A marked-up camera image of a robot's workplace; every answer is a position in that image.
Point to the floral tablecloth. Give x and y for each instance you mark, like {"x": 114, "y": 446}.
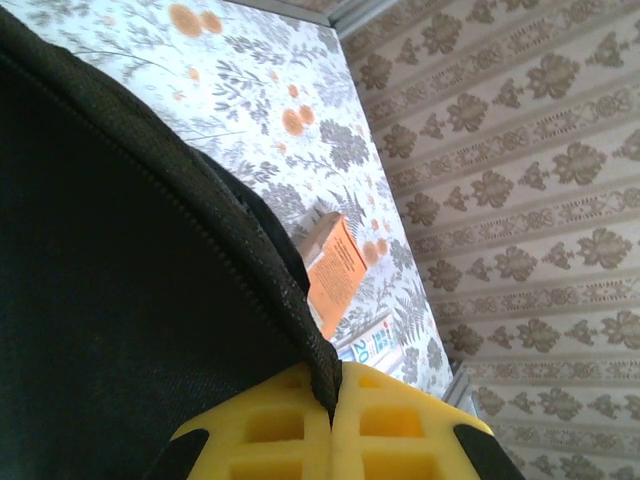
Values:
{"x": 250, "y": 75}

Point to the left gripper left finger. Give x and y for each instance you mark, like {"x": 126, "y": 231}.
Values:
{"x": 280, "y": 450}

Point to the aluminium side rail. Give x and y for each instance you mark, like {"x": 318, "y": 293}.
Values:
{"x": 462, "y": 392}

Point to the black backpack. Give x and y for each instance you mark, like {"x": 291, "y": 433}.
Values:
{"x": 100, "y": 300}

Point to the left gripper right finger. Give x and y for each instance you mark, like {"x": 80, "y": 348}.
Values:
{"x": 400, "y": 450}

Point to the orange book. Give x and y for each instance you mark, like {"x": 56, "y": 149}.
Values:
{"x": 337, "y": 275}

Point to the aluminium corner post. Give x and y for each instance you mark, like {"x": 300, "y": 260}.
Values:
{"x": 352, "y": 17}

